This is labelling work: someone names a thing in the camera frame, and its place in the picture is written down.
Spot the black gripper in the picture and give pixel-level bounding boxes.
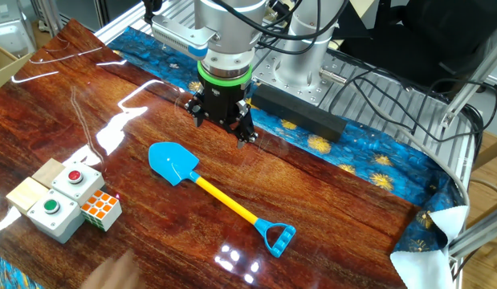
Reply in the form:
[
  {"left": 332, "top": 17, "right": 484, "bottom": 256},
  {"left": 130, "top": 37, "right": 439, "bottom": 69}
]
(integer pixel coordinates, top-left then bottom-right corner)
[{"left": 185, "top": 78, "right": 259, "bottom": 149}]

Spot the blue toy shovel yellow shaft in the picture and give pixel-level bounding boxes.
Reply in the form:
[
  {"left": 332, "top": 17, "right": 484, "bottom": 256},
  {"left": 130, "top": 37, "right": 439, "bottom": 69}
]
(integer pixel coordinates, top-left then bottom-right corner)
[{"left": 147, "top": 140, "right": 297, "bottom": 259}]

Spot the Rubik's cube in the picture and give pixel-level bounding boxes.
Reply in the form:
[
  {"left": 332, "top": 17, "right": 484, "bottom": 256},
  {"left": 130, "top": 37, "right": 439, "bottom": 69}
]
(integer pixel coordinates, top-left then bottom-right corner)
[{"left": 79, "top": 189, "right": 124, "bottom": 233}]

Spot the blurred bare hand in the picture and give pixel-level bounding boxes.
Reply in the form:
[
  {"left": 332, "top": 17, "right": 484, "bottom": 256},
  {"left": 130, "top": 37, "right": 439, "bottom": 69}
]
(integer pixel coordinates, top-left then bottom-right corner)
[{"left": 79, "top": 248, "right": 144, "bottom": 289}]

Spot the black foam block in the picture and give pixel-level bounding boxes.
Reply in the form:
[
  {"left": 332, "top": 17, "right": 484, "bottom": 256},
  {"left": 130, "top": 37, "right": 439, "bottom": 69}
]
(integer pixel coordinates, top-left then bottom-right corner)
[{"left": 251, "top": 83, "right": 348, "bottom": 143}]

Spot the glossy wood grain mat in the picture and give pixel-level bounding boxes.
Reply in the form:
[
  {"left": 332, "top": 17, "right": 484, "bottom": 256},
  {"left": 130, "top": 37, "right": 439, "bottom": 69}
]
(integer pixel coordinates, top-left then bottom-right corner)
[{"left": 0, "top": 18, "right": 422, "bottom": 289}]

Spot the blue starry cloth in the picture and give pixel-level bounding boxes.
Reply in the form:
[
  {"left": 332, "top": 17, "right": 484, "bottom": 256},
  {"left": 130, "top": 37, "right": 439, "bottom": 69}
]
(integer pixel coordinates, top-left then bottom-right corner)
[{"left": 0, "top": 26, "right": 471, "bottom": 289}]

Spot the white box red button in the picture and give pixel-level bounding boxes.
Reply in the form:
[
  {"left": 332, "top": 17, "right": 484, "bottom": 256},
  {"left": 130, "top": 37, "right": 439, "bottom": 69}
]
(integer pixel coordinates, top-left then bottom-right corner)
[{"left": 51, "top": 161, "right": 106, "bottom": 206}]

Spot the light wooden block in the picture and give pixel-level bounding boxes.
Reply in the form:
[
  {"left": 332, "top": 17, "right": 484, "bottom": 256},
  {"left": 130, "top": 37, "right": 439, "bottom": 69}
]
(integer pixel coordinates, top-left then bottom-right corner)
[
  {"left": 6, "top": 176, "right": 51, "bottom": 216},
  {"left": 31, "top": 157, "right": 67, "bottom": 189}
]

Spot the white box green button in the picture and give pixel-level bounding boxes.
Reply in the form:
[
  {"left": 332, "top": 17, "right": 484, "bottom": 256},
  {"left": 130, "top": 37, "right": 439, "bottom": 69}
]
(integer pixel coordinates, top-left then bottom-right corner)
[{"left": 26, "top": 188, "right": 87, "bottom": 245}]

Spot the black office chair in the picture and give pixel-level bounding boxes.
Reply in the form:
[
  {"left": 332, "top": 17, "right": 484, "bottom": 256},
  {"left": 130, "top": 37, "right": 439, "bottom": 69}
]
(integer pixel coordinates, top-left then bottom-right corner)
[{"left": 332, "top": 0, "right": 497, "bottom": 88}]

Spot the silver metal case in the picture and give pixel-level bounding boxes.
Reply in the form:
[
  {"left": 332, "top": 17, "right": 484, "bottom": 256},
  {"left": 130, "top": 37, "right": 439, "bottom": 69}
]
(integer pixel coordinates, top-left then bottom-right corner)
[{"left": 0, "top": 0, "right": 37, "bottom": 57}]

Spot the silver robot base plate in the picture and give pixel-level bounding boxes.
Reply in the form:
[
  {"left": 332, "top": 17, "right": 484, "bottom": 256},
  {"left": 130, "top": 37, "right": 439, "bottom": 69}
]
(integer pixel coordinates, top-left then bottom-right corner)
[{"left": 251, "top": 50, "right": 348, "bottom": 106}]

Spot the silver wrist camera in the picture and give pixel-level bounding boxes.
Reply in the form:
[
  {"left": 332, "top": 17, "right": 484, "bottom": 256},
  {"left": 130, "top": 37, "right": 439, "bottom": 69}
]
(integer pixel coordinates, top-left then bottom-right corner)
[{"left": 150, "top": 14, "right": 217, "bottom": 61}]

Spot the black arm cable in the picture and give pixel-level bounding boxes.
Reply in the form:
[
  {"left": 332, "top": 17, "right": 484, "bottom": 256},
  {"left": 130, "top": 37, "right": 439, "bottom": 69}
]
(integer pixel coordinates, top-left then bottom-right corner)
[{"left": 207, "top": 0, "right": 350, "bottom": 56}]

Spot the aluminium frame post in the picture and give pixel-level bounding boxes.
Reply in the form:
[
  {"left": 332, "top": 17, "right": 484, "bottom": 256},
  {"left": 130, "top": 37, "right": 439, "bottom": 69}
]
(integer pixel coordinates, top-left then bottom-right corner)
[
  {"left": 439, "top": 23, "right": 497, "bottom": 129},
  {"left": 448, "top": 208, "right": 497, "bottom": 260}
]

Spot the black table cable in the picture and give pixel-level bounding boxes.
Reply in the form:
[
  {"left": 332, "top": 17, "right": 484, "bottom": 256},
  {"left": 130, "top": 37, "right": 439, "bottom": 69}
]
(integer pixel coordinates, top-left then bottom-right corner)
[{"left": 328, "top": 59, "right": 497, "bottom": 145}]

